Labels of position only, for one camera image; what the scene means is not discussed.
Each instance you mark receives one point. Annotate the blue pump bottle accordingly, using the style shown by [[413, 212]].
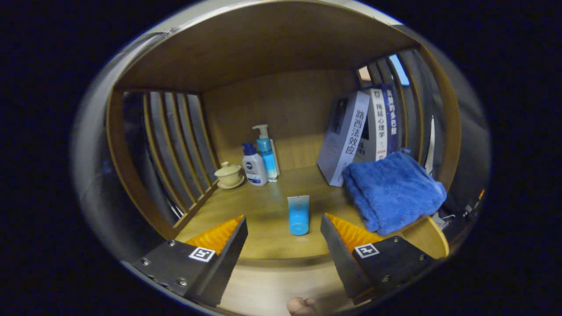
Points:
[[268, 158]]

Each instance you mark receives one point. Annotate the blue folded towel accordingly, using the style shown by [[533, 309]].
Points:
[[395, 193]]

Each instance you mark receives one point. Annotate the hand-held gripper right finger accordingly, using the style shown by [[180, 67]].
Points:
[[338, 254]]

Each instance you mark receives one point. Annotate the black device with orange tip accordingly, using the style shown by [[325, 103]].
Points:
[[456, 219]]

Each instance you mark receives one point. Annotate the dark blue book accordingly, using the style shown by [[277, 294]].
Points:
[[391, 118]]

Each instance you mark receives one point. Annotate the white spine book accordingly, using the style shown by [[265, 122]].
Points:
[[377, 127]]

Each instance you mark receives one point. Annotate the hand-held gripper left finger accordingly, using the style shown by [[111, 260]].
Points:
[[228, 259]]

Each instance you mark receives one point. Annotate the white bottle with blue cap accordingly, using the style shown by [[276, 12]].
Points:
[[254, 169]]

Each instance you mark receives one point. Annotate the beige lidded teacup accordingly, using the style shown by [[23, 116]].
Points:
[[228, 175]]

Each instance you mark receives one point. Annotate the wooden countertop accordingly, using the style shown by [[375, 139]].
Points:
[[263, 219]]

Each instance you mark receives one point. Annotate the grey book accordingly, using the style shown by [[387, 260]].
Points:
[[344, 140]]

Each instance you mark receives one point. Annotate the blue squeeze tube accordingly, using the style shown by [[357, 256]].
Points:
[[298, 217]]

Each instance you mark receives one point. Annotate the wooden cabinet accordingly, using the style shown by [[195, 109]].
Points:
[[263, 44]]

